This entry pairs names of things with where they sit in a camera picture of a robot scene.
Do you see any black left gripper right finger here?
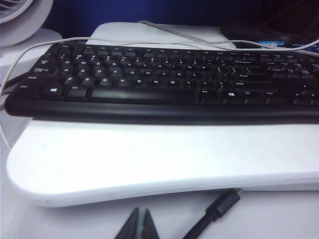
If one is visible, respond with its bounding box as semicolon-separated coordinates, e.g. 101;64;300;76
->
140;208;162;239

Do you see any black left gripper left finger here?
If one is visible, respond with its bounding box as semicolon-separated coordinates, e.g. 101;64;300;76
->
113;207;140;239

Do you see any white desk riser board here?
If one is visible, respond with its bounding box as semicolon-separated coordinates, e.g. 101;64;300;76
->
4;117;319;209

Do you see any black Logitech keyboard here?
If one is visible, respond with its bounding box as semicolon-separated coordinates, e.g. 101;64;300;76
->
4;41;319;125

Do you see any white flat pad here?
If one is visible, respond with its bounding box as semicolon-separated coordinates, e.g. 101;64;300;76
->
90;21;239;49

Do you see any white desk fan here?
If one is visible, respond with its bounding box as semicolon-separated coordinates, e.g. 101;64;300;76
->
0;0;64;59

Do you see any black HDMI cable connector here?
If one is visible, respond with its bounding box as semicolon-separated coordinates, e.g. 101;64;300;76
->
183;188;244;239

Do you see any thick white charging cable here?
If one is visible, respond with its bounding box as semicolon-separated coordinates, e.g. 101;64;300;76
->
138;20;225;45

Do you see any thin white USB cable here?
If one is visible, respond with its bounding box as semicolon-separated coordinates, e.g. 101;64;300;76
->
0;36;319;150

